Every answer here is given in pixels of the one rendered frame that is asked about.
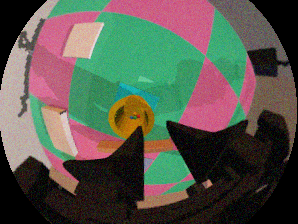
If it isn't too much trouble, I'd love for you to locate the orange rectangular bar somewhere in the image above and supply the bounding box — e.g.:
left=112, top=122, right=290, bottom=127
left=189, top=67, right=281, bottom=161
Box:
left=96, top=140, right=173, bottom=153

